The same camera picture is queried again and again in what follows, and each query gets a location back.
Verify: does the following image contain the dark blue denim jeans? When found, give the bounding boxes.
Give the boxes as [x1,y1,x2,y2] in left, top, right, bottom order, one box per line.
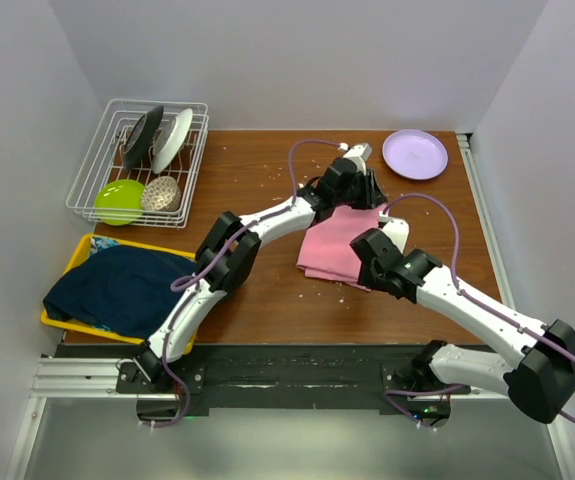
[43,245,195,339]

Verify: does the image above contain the pink t-shirt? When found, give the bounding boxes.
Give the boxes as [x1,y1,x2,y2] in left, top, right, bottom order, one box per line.
[296,206,379,291]

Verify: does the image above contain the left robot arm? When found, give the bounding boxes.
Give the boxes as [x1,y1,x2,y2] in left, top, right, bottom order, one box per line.
[133,148,386,392]

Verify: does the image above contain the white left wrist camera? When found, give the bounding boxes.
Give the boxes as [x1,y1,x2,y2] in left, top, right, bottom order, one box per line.
[339,142,372,174]

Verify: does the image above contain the green plastic bowl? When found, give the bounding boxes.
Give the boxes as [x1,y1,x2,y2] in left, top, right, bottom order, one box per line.
[94,179,145,226]

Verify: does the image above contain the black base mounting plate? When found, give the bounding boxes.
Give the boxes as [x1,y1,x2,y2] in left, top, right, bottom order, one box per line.
[115,344,470,417]

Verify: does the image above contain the aluminium frame rail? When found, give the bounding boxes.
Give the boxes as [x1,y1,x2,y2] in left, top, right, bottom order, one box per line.
[4,357,575,480]

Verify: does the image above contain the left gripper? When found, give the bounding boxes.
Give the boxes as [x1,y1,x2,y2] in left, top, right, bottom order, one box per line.
[333,168,387,210]

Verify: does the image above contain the lilac plastic plate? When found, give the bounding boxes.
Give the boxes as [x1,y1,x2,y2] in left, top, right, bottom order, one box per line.
[382,129,449,181]

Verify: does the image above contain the blue patterned cloth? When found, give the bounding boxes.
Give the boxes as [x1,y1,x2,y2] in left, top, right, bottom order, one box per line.
[89,236,121,256]

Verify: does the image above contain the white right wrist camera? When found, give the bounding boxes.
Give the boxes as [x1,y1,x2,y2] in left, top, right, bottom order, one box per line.
[378,211,410,253]

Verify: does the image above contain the patterned ceramic cup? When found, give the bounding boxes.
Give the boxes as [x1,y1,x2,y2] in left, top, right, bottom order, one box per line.
[140,176,181,212]

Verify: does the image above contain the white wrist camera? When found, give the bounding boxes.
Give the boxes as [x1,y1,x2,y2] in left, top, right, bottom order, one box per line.
[378,211,410,253]
[339,142,372,174]

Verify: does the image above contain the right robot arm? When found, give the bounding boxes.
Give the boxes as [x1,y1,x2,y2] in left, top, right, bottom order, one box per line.
[350,228,575,424]

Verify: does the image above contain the white plate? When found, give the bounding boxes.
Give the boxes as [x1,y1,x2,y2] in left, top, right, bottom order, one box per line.
[151,108,194,174]

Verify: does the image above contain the white wire dish rack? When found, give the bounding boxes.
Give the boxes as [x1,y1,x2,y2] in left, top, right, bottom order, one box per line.
[66,99,209,229]

